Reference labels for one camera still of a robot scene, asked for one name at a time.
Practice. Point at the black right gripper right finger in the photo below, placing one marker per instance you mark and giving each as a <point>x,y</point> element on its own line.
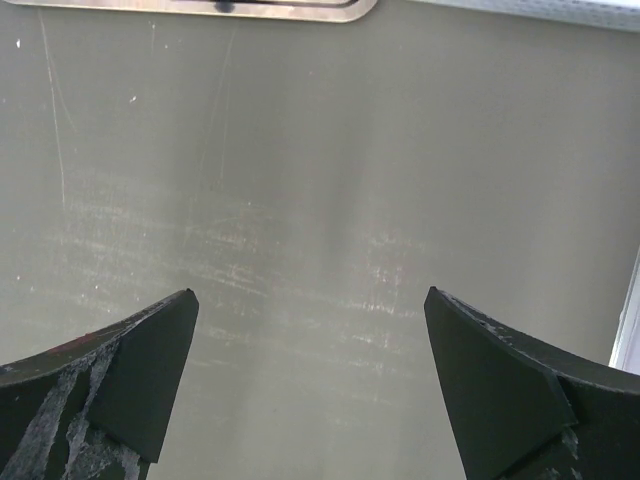
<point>520,408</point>

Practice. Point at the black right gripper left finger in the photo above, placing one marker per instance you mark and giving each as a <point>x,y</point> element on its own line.
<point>98,406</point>

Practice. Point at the silver metal tray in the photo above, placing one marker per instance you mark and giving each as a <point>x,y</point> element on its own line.
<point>314,11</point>

